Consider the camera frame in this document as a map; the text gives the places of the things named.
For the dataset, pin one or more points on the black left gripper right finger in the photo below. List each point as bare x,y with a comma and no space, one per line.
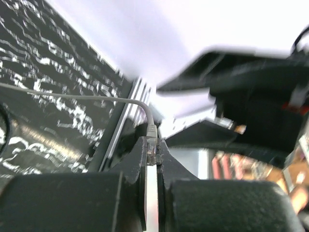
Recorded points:
189,204

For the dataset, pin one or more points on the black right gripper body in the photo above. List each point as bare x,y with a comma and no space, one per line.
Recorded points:
269,96

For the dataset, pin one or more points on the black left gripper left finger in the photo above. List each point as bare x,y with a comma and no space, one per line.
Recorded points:
112,201

